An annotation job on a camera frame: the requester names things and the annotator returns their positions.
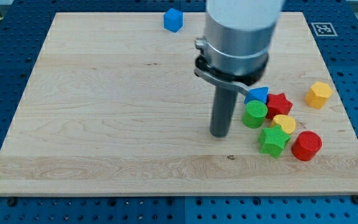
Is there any blue cube block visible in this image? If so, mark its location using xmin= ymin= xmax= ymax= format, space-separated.
xmin=163 ymin=8 xmax=183 ymax=32

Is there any yellow heart block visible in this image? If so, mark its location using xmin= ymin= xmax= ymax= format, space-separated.
xmin=270 ymin=114 xmax=296 ymax=134

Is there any yellow hexagon block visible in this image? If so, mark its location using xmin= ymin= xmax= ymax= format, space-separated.
xmin=305 ymin=82 xmax=334 ymax=109

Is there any blue triangle block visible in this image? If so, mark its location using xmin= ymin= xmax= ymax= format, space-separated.
xmin=244 ymin=86 xmax=269 ymax=104

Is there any green star block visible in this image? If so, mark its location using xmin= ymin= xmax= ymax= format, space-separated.
xmin=258 ymin=125 xmax=291 ymax=158

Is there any white fiducial marker tag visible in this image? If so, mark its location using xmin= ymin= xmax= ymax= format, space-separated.
xmin=311 ymin=22 xmax=337 ymax=37

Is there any wooden board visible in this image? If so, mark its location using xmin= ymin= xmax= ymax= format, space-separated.
xmin=0 ymin=12 xmax=358 ymax=197

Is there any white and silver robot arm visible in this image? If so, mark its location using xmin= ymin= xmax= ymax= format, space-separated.
xmin=195 ymin=0 xmax=285 ymax=95

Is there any green cylinder block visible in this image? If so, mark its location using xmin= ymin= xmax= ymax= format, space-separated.
xmin=242 ymin=100 xmax=268 ymax=129

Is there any red cylinder block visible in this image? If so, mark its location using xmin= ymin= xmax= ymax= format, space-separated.
xmin=291 ymin=131 xmax=323 ymax=161

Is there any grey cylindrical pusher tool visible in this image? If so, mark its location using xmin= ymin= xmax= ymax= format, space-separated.
xmin=209 ymin=87 xmax=237 ymax=138

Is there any red star block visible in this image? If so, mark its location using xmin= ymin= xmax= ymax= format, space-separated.
xmin=266 ymin=93 xmax=293 ymax=119

